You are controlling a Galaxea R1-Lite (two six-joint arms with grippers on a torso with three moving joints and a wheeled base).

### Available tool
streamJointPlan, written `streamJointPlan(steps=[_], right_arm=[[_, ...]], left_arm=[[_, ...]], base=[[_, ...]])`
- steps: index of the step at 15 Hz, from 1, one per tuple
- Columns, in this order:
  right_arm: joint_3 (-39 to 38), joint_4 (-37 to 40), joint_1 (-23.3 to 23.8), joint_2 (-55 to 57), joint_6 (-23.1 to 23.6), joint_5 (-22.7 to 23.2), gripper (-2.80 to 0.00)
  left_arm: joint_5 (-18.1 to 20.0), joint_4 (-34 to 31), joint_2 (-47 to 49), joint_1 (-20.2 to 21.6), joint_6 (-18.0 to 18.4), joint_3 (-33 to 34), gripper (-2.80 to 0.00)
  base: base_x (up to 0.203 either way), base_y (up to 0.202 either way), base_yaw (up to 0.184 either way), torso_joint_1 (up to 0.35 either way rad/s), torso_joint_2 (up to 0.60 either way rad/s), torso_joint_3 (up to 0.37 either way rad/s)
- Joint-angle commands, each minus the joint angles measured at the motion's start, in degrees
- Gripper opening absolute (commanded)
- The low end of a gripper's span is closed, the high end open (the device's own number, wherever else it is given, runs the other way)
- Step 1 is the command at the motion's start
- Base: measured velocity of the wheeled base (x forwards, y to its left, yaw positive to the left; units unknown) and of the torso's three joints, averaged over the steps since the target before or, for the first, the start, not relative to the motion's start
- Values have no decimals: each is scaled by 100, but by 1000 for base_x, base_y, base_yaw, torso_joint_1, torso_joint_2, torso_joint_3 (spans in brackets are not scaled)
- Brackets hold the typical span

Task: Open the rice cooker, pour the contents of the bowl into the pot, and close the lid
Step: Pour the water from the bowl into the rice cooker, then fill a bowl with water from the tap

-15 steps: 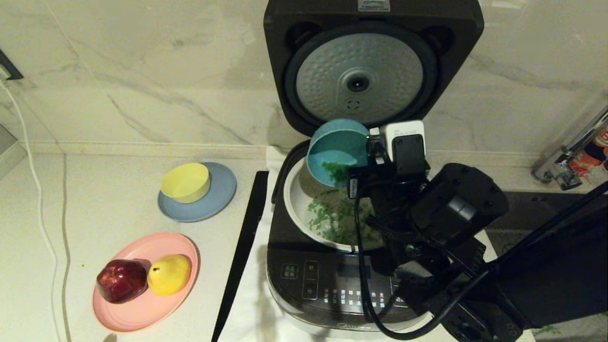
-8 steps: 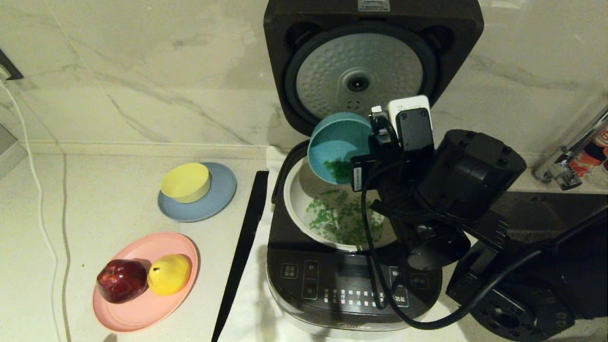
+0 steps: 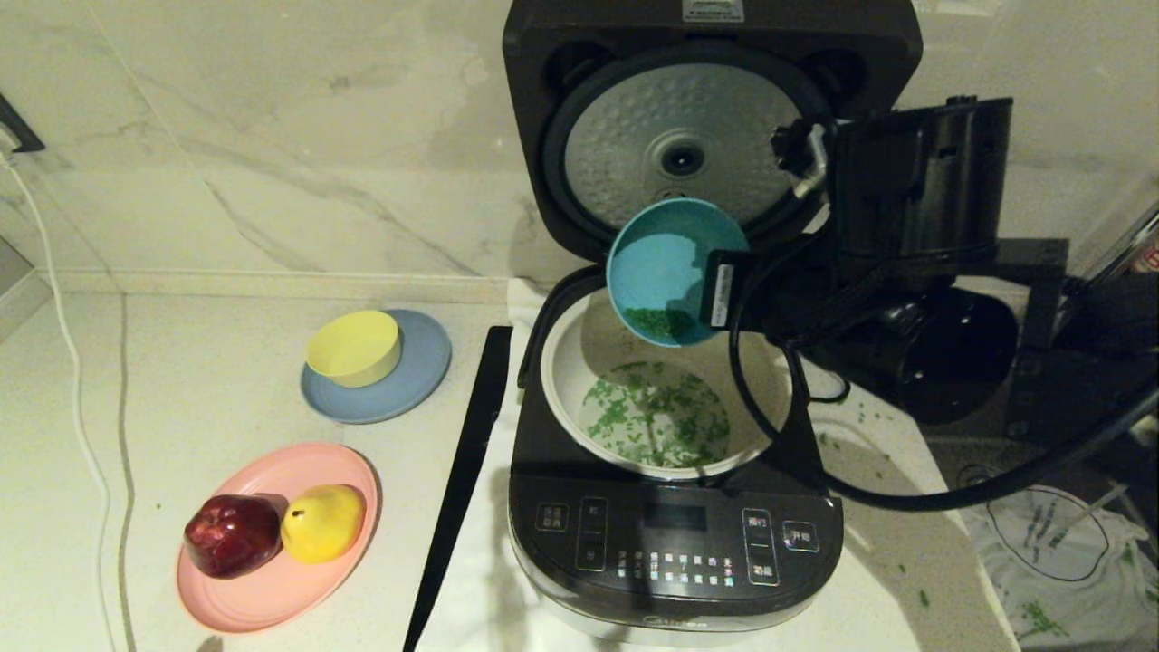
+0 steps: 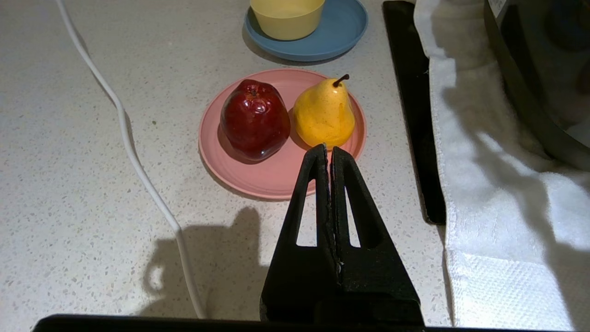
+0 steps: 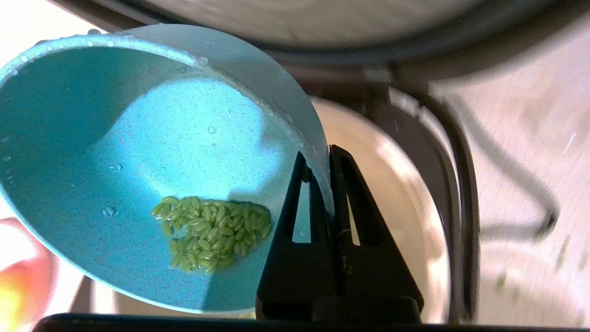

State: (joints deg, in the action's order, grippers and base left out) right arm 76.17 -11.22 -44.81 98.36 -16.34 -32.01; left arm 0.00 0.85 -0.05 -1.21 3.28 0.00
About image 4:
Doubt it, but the white cable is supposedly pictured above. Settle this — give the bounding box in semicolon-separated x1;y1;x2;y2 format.
55;0;208;319

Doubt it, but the yellow pear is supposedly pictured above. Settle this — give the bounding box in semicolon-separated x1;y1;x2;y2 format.
293;74;356;149

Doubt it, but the blue plate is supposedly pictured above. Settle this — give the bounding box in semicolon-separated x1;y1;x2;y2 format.
244;0;368;62

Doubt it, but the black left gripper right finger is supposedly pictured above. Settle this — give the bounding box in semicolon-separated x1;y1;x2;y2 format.
331;147;425;326

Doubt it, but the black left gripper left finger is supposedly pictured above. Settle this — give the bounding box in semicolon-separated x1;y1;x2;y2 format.
260;144;342;323

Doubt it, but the black rice cooker body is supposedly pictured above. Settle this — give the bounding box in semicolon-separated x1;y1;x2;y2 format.
483;0;590;171

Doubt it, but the white towel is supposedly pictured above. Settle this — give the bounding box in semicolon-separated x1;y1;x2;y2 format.
413;0;590;331

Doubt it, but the dark red apple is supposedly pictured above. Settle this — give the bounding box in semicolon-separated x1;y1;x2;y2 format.
220;79;291;161

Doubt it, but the black flat mat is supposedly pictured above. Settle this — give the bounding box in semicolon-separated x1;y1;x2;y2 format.
383;0;447;225

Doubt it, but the pink plate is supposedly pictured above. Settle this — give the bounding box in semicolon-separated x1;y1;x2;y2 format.
198;68;367;200

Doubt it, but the yellow bowl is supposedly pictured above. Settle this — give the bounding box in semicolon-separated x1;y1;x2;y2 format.
249;0;325;41

